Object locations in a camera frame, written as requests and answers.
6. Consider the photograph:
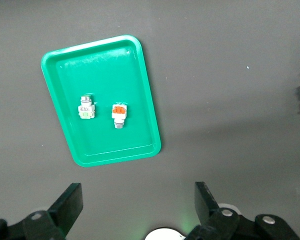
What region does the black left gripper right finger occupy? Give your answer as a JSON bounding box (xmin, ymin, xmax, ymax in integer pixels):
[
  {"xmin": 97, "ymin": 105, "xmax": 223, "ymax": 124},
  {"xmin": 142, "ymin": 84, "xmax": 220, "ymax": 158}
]
[{"xmin": 187, "ymin": 181, "xmax": 300, "ymax": 240}]

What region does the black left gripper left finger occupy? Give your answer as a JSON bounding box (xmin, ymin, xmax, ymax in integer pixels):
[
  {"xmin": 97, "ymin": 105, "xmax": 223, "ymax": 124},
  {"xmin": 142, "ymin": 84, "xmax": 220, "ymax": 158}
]
[{"xmin": 0, "ymin": 182, "xmax": 84, "ymax": 240}]

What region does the green push button white block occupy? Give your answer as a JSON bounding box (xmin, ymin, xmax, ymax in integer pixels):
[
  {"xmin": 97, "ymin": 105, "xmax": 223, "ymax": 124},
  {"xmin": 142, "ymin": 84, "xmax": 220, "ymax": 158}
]
[{"xmin": 77, "ymin": 93, "xmax": 97, "ymax": 121}]

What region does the white push button orange block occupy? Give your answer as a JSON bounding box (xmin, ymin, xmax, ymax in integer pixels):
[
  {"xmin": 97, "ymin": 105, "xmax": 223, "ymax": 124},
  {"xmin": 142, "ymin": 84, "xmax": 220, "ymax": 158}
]
[{"xmin": 111, "ymin": 102, "xmax": 129, "ymax": 130}]

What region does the green plastic tray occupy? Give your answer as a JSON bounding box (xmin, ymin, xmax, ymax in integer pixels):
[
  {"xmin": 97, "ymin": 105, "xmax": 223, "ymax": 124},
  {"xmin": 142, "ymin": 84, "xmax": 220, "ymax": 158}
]
[{"xmin": 40, "ymin": 34, "xmax": 162, "ymax": 168}]

